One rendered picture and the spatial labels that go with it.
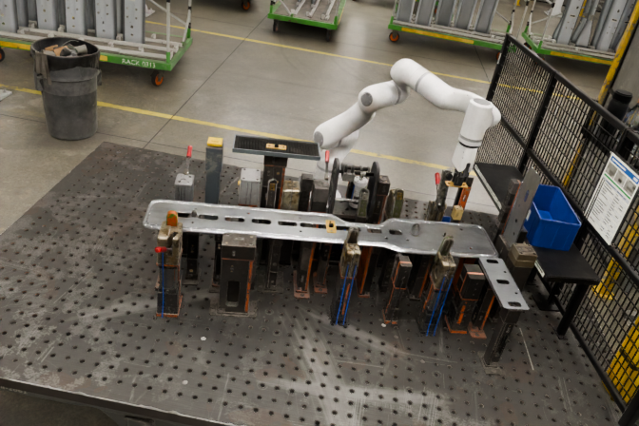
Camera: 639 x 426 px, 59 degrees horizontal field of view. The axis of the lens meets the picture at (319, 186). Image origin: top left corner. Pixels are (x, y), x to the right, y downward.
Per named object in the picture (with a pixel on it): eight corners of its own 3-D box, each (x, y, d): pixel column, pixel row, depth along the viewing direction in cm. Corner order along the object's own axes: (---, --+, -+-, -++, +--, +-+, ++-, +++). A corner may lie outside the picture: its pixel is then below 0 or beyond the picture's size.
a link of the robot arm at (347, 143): (311, 162, 273) (319, 119, 260) (339, 154, 284) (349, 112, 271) (327, 175, 266) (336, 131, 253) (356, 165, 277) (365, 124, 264)
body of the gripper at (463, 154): (455, 133, 209) (448, 160, 214) (464, 145, 200) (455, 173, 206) (475, 135, 210) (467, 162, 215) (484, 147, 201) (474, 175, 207)
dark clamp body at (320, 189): (299, 264, 247) (310, 190, 228) (298, 246, 258) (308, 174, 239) (322, 266, 248) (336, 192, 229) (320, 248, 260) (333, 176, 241)
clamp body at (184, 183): (169, 258, 238) (169, 184, 220) (173, 242, 248) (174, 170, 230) (192, 260, 239) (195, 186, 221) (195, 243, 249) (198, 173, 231)
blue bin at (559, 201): (530, 245, 225) (540, 219, 219) (513, 205, 252) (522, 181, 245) (570, 252, 225) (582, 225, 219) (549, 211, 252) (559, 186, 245)
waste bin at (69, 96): (25, 139, 447) (13, 49, 411) (60, 113, 494) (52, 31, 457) (86, 150, 445) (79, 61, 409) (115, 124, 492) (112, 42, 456)
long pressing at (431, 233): (139, 232, 203) (139, 228, 202) (150, 199, 223) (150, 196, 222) (501, 261, 221) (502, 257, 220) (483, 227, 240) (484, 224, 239)
